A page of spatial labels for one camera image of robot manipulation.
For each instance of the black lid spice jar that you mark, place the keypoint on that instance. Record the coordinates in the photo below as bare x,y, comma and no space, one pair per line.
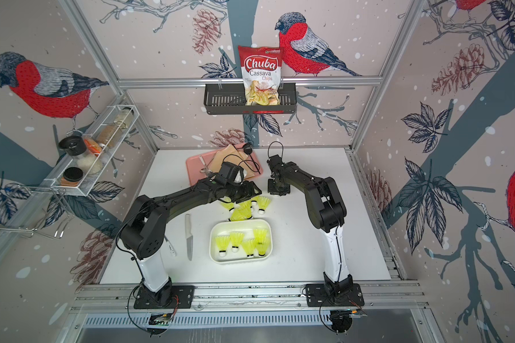
82,156

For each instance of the yellow shuttlecock three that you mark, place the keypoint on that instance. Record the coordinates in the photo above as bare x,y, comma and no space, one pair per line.
249,248

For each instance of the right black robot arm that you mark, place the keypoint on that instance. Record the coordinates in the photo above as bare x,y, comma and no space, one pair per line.
326,211

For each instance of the black ladle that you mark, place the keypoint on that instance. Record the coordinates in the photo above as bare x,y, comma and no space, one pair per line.
248,150

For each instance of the white handled spoon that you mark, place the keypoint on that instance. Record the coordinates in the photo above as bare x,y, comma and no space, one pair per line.
205,166

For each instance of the kitchen knife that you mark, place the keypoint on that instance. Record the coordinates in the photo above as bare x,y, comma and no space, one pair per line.
189,236

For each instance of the wire hook rack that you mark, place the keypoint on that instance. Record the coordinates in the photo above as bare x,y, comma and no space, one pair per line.
30,211

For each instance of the yellow shuttlecock five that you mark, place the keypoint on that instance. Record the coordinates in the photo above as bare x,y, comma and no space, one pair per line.
241,214

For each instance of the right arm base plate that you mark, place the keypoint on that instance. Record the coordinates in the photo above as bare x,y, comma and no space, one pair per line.
318,296

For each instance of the yellow shuttlecock two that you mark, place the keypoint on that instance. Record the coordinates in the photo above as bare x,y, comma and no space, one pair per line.
262,241

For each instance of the chuba cassava chips bag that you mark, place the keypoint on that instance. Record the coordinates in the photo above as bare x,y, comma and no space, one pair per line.
261,72

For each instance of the black wall basket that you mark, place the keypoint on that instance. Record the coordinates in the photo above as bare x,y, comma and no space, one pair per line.
235,99

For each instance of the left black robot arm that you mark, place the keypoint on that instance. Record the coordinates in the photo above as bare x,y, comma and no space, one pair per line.
143,231

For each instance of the white storage box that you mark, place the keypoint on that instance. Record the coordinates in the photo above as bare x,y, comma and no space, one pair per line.
247,227

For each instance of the small orange spice jar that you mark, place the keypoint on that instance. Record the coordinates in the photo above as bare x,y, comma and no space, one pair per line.
71,177

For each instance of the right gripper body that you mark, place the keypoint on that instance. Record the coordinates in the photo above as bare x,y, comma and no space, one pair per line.
276,189

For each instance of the yellow shuttlecock six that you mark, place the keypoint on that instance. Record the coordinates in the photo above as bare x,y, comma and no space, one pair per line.
263,203

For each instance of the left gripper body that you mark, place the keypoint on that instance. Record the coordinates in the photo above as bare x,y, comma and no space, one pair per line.
241,191

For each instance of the white pen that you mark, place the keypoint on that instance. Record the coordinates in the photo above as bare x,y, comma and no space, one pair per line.
170,247

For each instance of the yellow shuttlecock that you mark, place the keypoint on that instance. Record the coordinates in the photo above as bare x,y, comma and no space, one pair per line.
223,244

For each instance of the pink plastic tray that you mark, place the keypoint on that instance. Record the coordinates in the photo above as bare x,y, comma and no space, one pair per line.
194,165

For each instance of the tall spice bottle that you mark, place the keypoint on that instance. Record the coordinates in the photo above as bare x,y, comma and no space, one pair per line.
112,133

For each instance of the yellow shuttlecock four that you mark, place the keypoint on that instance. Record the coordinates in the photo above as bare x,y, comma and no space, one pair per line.
236,239

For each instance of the clear wall shelf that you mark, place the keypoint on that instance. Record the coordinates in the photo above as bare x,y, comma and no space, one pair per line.
105,155

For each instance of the yellow shuttlecock seven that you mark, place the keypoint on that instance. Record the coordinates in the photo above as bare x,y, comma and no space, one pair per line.
228,205

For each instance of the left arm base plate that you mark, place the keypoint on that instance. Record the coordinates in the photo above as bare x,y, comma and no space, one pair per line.
176,296

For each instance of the yellow cloth napkin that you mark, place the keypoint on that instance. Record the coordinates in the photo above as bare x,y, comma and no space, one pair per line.
232,155

